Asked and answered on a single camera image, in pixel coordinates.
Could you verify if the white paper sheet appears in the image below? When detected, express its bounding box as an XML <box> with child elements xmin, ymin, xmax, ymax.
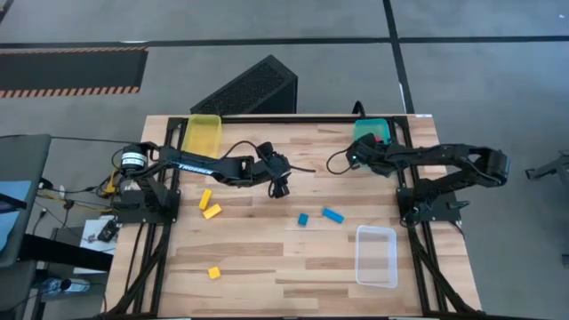
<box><xmin>79</xmin><ymin>216</ymin><xmax>120</xmax><ymax>255</ymax></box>

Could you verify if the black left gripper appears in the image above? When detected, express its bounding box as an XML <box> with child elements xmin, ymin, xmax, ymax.
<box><xmin>251</xmin><ymin>153</ymin><xmax>317</xmax><ymax>200</ymax></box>

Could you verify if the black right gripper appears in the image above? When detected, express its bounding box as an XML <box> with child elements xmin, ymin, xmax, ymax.
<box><xmin>350</xmin><ymin>132</ymin><xmax>395</xmax><ymax>175</ymax></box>

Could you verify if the small black device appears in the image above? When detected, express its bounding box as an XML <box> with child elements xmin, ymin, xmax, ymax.
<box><xmin>97</xmin><ymin>220</ymin><xmax>119</xmax><ymax>244</ymax></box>

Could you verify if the green translucent plastic bin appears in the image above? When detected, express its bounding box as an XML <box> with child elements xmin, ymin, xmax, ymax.
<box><xmin>353</xmin><ymin>117</ymin><xmax>392</xmax><ymax>172</ymax></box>

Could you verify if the black hazard striped floor mat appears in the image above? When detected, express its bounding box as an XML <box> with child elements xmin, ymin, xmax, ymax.
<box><xmin>0</xmin><ymin>46</ymin><xmax>150</xmax><ymax>99</ymax></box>

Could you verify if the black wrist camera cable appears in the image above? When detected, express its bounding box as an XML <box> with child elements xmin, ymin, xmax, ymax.
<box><xmin>325</xmin><ymin>148</ymin><xmax>358</xmax><ymax>176</ymax></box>
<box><xmin>220</xmin><ymin>140</ymin><xmax>263</xmax><ymax>162</ymax></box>

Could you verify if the black perforated box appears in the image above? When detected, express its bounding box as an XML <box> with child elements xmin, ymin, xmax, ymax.
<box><xmin>189</xmin><ymin>54</ymin><xmax>299</xmax><ymax>116</ymax></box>

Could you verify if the clear water bottle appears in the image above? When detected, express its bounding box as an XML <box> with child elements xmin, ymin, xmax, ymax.
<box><xmin>42</xmin><ymin>276</ymin><xmax>92</xmax><ymax>295</ymax></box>

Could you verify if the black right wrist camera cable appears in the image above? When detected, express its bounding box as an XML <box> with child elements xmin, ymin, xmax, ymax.
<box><xmin>325</xmin><ymin>148</ymin><xmax>358</xmax><ymax>176</ymax></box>

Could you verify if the black table frame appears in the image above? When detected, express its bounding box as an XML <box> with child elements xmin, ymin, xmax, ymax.
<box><xmin>100</xmin><ymin>115</ymin><xmax>484</xmax><ymax>319</ymax></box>

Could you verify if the yellow cable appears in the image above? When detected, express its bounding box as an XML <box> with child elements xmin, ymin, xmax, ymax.
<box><xmin>37</xmin><ymin>171</ymin><xmax>119</xmax><ymax>213</ymax></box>

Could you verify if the grey stand leg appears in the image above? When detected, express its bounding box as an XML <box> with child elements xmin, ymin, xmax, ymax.
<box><xmin>524</xmin><ymin>149</ymin><xmax>569</xmax><ymax>181</ymax></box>

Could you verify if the light blue panel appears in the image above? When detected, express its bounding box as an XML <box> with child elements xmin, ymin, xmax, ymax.
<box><xmin>0</xmin><ymin>180</ymin><xmax>33</xmax><ymax>252</ymax></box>

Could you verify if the black beam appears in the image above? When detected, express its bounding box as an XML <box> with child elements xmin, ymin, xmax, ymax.
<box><xmin>17</xmin><ymin>233</ymin><xmax>115</xmax><ymax>273</ymax></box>

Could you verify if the black left wrist camera cable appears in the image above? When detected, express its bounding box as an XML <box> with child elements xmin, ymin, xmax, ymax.
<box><xmin>220</xmin><ymin>140</ymin><xmax>263</xmax><ymax>162</ymax></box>

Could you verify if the clear plastic bin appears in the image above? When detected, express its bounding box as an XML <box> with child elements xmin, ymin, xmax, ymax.
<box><xmin>355</xmin><ymin>224</ymin><xmax>398</xmax><ymax>289</ymax></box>

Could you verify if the long blue block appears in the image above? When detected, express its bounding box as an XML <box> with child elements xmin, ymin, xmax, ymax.
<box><xmin>321</xmin><ymin>207</ymin><xmax>346</xmax><ymax>225</ymax></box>

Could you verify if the dark grey side desk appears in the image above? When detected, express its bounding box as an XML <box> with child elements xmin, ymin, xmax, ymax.
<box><xmin>0</xmin><ymin>134</ymin><xmax>52</xmax><ymax>268</ymax></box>

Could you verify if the thin black cable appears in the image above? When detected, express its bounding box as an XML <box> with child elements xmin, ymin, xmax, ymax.
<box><xmin>49</xmin><ymin>135</ymin><xmax>134</xmax><ymax>146</ymax></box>

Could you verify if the yellow translucent plastic bin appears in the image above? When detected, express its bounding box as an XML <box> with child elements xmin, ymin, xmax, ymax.
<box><xmin>180</xmin><ymin>114</ymin><xmax>222</xmax><ymax>159</ymax></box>

